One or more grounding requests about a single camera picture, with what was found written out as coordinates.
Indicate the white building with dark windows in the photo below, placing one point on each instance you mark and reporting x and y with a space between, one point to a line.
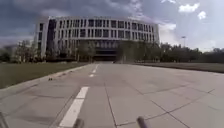
100 31

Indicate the grey concrete slab pavement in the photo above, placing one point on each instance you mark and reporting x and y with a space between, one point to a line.
150 90

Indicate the white dashed painted line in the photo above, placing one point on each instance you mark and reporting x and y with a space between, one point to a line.
74 110

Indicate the robot's own part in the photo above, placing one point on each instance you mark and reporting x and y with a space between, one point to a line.
142 122
78 123

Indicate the row of trees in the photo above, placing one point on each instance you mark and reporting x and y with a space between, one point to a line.
180 54

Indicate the grey concrete kerb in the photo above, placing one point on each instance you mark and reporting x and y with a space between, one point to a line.
36 81

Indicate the grass strip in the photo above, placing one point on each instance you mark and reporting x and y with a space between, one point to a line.
193 67

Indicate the group of trees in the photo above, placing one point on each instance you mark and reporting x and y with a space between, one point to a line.
26 52

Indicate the grass field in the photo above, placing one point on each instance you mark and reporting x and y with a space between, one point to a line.
23 73

